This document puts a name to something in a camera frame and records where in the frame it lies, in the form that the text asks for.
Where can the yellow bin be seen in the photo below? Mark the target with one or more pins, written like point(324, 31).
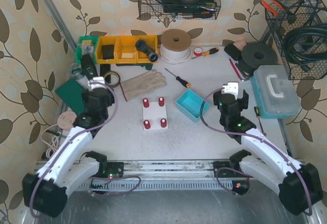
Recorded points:
point(151, 41)
point(125, 51)
point(105, 40)

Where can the green notebook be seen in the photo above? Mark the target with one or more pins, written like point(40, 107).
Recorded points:
point(71, 94)

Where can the black block with sponge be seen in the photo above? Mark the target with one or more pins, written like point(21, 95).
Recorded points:
point(234, 49)

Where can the yellow bin right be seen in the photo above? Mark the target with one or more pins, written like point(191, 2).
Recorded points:
point(151, 41)

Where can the black meter device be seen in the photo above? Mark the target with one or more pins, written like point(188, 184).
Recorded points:
point(88, 66)

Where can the red handled hex key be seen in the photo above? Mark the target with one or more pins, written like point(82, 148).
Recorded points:
point(241, 74)

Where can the beige work glove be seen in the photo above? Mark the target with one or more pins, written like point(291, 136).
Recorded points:
point(142, 84)

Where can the red white tape roll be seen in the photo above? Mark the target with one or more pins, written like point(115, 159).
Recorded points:
point(197, 51)

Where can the green storage bin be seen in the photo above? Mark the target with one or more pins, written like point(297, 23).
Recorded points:
point(86, 45)

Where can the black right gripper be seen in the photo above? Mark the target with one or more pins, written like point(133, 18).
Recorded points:
point(245, 97)

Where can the white cable spool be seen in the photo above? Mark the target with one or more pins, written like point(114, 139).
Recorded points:
point(175, 47)

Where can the black orange flathead screwdriver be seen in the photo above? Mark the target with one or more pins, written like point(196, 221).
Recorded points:
point(183, 82)

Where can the right wire basket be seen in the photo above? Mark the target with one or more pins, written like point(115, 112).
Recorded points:
point(300, 36)

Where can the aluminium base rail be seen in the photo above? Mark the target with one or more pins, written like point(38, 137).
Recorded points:
point(143, 175)

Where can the white peg base plate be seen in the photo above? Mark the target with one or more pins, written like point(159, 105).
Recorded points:
point(154, 113)

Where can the brown packing tape roll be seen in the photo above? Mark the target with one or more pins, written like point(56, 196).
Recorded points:
point(112, 79)

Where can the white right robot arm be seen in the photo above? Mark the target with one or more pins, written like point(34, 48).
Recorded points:
point(297, 184)

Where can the teal clear toolbox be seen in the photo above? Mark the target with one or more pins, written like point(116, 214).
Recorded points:
point(274, 93)

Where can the small yellow black screwdriver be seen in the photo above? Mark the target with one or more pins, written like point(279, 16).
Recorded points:
point(259, 119)

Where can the large red spring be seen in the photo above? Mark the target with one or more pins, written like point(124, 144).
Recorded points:
point(146, 124)
point(146, 103)

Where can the yellow bin left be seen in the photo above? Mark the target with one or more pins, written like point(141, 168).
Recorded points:
point(105, 40)

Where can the teal spring tray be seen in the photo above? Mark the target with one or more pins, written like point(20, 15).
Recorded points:
point(189, 104)

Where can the yellow bin middle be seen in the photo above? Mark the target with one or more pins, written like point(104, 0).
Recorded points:
point(125, 51)

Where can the black box in bin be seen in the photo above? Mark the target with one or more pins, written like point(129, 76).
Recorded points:
point(107, 51)

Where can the glass jar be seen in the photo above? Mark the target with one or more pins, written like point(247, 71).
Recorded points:
point(77, 73)

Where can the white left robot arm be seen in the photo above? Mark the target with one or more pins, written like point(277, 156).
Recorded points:
point(47, 191)

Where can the grey pipe fitting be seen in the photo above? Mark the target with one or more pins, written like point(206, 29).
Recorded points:
point(142, 46)

